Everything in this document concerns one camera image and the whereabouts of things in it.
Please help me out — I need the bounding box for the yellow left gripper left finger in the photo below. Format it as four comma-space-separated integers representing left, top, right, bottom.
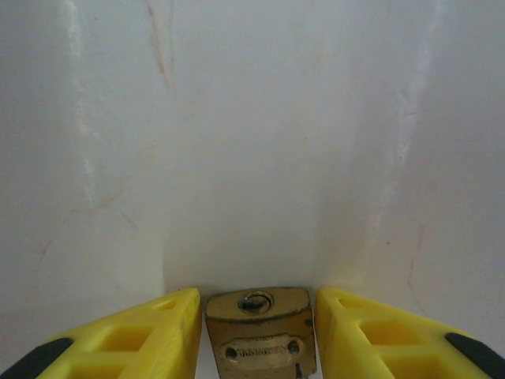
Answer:
0, 287, 202, 379

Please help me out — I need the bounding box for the brass padlock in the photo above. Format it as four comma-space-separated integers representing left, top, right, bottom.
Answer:
204, 287, 318, 379

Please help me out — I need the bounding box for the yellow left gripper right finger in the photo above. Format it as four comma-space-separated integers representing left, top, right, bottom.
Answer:
315, 286, 505, 379

